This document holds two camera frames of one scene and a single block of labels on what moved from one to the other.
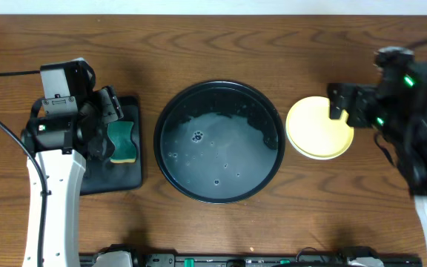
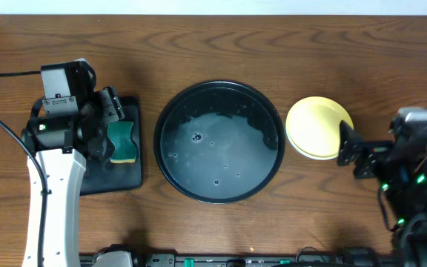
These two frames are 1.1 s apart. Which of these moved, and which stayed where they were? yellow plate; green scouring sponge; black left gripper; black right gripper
Moved: black right gripper
Stayed: green scouring sponge; yellow plate; black left gripper
